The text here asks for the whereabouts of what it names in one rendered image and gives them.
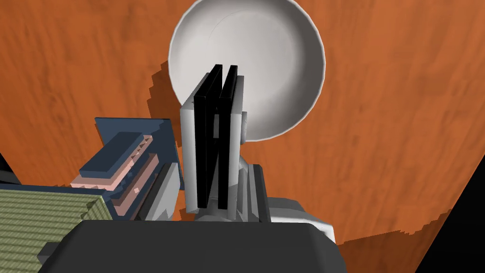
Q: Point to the blue and pink book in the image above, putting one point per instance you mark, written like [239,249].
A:
[113,151]

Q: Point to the green ribbed box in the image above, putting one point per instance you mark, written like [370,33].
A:
[38,220]

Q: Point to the white bowl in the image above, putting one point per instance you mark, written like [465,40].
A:
[269,57]

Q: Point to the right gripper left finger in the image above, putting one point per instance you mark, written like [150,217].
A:
[189,151]

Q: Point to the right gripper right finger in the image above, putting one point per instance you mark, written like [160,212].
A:
[232,151]

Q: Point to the orange wooden table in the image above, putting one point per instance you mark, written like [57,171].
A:
[398,113]

